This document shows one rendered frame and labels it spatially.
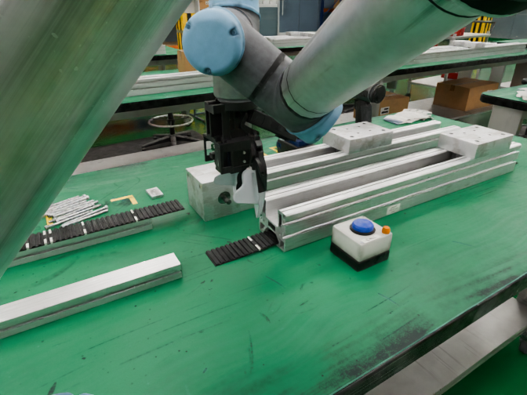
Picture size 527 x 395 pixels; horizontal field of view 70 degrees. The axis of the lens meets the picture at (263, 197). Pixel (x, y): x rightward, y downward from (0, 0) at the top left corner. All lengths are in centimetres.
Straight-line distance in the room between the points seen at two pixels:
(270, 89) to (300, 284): 35
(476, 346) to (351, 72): 125
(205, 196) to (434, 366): 91
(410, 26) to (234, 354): 46
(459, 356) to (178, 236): 99
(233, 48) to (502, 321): 139
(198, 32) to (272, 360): 43
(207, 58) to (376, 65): 22
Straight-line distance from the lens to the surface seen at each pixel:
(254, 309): 63
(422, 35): 29
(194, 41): 48
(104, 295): 69
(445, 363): 140
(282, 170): 91
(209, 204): 84
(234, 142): 62
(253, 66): 49
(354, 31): 32
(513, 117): 249
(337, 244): 74
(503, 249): 90
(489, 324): 160
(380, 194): 87
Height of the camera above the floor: 122
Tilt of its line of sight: 27 degrees down
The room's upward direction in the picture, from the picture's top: straight up
